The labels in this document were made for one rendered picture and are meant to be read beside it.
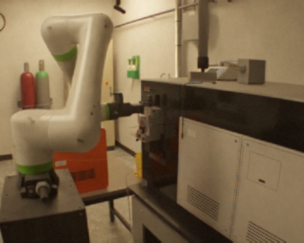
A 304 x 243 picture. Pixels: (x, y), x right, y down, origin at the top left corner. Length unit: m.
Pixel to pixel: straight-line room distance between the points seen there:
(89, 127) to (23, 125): 0.20
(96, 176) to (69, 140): 1.05
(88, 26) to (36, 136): 0.42
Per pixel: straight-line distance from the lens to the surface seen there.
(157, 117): 1.43
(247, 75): 1.33
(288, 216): 0.99
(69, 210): 0.76
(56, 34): 1.02
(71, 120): 0.77
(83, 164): 1.74
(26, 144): 0.83
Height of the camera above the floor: 1.53
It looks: 12 degrees down
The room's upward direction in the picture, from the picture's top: straight up
